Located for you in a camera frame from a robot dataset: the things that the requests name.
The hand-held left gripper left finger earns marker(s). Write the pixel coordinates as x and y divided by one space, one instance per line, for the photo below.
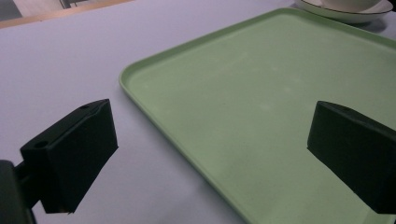
74 155

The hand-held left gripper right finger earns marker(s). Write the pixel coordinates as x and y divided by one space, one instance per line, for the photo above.
351 149

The green plastic tray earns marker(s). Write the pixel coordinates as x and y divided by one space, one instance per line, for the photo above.
249 102

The white bowl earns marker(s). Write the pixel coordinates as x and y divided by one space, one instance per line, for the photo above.
348 4
342 14

